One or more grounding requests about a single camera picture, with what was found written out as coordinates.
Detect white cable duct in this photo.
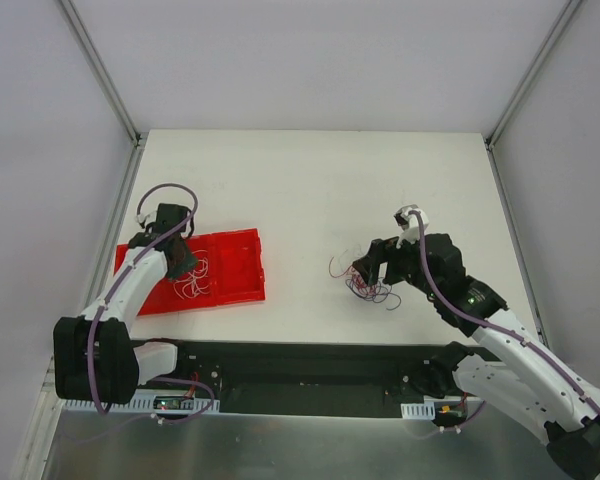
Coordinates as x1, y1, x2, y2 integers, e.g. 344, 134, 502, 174
64, 392, 222, 416
400, 397, 469, 421

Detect red plastic tray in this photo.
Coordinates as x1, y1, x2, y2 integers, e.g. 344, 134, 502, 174
139, 228, 266, 316

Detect aluminium frame post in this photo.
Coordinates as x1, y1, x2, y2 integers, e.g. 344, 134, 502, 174
484, 0, 584, 149
57, 0, 142, 146

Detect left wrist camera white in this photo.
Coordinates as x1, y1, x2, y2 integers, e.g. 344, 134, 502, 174
135, 214, 151, 225

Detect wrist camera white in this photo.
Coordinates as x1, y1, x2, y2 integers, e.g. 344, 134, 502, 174
394, 204, 429, 249
135, 214, 151, 225

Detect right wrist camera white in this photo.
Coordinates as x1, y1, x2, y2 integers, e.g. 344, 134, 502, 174
394, 204, 429, 249

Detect right aluminium frame post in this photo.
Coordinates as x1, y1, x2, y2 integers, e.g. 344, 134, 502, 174
484, 0, 584, 149

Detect right white cable duct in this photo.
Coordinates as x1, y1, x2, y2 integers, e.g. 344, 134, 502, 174
400, 397, 469, 421

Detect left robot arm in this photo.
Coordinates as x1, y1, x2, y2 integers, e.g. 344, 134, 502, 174
53, 204, 197, 411

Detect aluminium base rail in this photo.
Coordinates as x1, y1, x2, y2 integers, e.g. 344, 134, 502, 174
43, 360, 56, 389

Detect left white cable duct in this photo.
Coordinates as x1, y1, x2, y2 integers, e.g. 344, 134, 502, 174
64, 392, 222, 416

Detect left aluminium frame post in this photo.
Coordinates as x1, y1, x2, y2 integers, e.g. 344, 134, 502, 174
57, 0, 142, 146

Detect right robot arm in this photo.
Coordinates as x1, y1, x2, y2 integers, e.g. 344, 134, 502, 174
352, 234, 600, 479

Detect cable bundle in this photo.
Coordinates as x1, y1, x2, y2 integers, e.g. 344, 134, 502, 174
328, 244, 404, 312

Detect white wires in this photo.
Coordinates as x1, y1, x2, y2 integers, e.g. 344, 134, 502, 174
169, 257, 214, 301

